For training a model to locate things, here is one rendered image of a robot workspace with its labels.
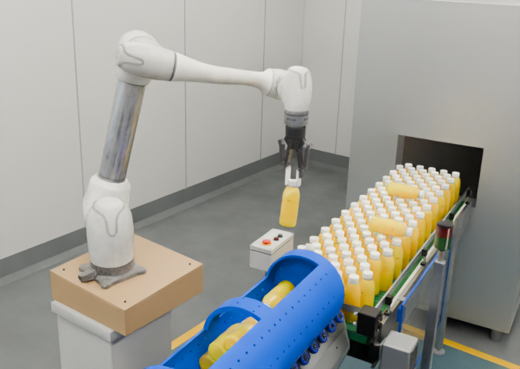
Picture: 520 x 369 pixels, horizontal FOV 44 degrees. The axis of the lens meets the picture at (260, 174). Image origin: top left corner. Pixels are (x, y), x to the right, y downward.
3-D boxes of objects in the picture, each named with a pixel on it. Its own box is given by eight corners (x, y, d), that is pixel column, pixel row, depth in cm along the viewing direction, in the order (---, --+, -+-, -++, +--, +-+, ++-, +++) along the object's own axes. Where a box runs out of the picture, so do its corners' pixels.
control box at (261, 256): (249, 267, 266) (249, 244, 262) (271, 249, 282) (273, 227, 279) (270, 273, 261) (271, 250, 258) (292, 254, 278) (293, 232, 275)
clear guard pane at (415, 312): (390, 408, 267) (401, 305, 251) (439, 321, 332) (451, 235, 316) (391, 409, 267) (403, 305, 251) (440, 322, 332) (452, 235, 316)
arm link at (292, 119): (302, 114, 231) (301, 130, 233) (313, 109, 238) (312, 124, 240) (279, 110, 235) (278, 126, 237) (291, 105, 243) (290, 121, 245)
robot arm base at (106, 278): (67, 272, 232) (66, 259, 230) (121, 253, 247) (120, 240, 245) (93, 294, 220) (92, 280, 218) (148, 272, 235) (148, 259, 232)
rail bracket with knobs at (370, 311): (350, 335, 239) (352, 310, 235) (357, 326, 245) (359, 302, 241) (376, 343, 234) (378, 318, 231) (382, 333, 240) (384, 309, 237)
